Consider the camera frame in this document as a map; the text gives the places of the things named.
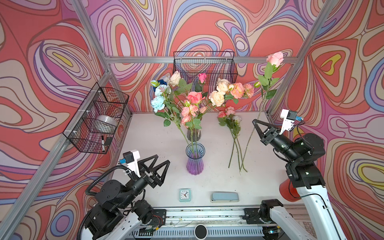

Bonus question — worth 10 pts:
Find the red plastic cup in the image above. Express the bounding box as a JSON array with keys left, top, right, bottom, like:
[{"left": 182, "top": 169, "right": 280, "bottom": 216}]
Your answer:
[{"left": 279, "top": 179, "right": 300, "bottom": 202}]

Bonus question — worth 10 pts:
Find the coral pink rose stem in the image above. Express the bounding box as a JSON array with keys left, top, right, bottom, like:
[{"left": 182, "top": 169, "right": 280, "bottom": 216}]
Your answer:
[{"left": 187, "top": 92, "right": 206, "bottom": 105}]

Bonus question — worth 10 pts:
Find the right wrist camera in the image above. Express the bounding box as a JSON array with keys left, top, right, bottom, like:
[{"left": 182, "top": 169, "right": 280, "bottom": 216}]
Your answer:
[{"left": 280, "top": 109, "right": 304, "bottom": 135}]

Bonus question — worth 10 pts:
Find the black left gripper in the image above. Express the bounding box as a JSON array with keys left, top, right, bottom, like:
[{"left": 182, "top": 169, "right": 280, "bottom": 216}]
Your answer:
[{"left": 114, "top": 155, "right": 168, "bottom": 212}]

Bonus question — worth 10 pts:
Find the black wire basket wall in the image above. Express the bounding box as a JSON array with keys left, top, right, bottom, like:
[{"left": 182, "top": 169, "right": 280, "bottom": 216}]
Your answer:
[
  {"left": 63, "top": 83, "right": 129, "bottom": 154},
  {"left": 173, "top": 50, "right": 238, "bottom": 86}
]

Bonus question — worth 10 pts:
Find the cream carnation stem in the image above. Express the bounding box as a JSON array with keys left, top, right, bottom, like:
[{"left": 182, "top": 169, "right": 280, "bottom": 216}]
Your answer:
[{"left": 207, "top": 78, "right": 231, "bottom": 107}]

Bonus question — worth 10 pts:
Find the pink carnation stem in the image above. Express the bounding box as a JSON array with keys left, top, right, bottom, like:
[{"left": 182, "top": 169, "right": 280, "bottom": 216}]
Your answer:
[{"left": 224, "top": 82, "right": 261, "bottom": 104}]

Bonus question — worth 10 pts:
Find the black marker in basket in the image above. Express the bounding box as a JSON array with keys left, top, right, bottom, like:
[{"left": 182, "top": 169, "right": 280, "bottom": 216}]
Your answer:
[{"left": 101, "top": 136, "right": 106, "bottom": 153}]

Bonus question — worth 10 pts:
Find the small teal alarm clock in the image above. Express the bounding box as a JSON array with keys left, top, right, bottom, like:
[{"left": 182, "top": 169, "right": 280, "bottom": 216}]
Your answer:
[{"left": 179, "top": 189, "right": 192, "bottom": 202}]

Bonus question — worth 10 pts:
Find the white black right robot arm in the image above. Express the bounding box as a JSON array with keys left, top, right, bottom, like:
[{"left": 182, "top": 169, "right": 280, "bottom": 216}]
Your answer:
[{"left": 253, "top": 119, "right": 347, "bottom": 240}]

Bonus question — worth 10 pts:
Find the pink ranunculus spray stem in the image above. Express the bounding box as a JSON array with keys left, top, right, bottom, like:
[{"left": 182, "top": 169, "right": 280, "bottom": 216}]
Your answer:
[{"left": 218, "top": 107, "right": 248, "bottom": 173}]

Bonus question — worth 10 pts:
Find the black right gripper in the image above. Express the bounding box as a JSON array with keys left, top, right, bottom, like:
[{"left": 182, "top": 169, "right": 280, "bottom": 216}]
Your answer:
[{"left": 251, "top": 119, "right": 301, "bottom": 163}]

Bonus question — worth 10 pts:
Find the magenta rose stem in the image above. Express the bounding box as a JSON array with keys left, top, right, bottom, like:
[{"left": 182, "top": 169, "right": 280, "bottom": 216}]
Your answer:
[{"left": 195, "top": 73, "right": 207, "bottom": 92}]

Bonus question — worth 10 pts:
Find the black wire basket back wall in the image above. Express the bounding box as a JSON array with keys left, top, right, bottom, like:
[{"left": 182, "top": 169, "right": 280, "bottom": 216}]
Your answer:
[{"left": 173, "top": 50, "right": 238, "bottom": 86}]

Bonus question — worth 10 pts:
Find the black wire basket left wall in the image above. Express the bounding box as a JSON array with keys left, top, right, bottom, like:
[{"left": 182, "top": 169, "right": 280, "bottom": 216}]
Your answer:
[{"left": 63, "top": 83, "right": 129, "bottom": 154}]

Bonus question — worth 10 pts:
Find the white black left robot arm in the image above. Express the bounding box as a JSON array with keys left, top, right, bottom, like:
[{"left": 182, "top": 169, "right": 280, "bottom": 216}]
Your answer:
[{"left": 76, "top": 152, "right": 171, "bottom": 240}]

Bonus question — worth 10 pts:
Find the pink peony spray stem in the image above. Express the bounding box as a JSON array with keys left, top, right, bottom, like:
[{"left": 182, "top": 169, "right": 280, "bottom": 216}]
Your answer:
[{"left": 181, "top": 103, "right": 201, "bottom": 129}]

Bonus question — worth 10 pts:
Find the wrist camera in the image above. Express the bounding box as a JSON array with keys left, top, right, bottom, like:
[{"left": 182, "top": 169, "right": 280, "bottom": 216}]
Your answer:
[
  {"left": 119, "top": 150, "right": 141, "bottom": 177},
  {"left": 280, "top": 109, "right": 304, "bottom": 135}
]

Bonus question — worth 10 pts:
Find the pink grey glass vase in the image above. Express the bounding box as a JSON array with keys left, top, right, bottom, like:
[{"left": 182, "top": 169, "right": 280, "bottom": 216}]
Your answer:
[{"left": 186, "top": 128, "right": 202, "bottom": 142}]

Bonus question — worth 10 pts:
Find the light blue carnation stem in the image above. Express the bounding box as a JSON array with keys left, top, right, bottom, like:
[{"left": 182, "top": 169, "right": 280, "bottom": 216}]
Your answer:
[{"left": 150, "top": 80, "right": 191, "bottom": 145}]

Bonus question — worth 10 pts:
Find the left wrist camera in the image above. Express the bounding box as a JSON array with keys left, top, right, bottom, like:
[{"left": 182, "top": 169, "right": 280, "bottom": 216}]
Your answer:
[{"left": 119, "top": 150, "right": 141, "bottom": 177}]

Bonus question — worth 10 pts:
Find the purple glass vase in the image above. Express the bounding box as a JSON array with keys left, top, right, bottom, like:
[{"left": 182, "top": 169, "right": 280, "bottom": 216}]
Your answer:
[{"left": 186, "top": 142, "right": 206, "bottom": 176}]

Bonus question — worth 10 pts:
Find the blue rose stem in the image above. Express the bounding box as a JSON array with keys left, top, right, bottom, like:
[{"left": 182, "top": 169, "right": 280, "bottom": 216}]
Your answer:
[{"left": 158, "top": 79, "right": 168, "bottom": 85}]

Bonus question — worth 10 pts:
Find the white calculator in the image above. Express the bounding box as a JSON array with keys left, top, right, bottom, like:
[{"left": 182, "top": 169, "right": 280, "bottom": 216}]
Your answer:
[{"left": 298, "top": 220, "right": 317, "bottom": 239}]

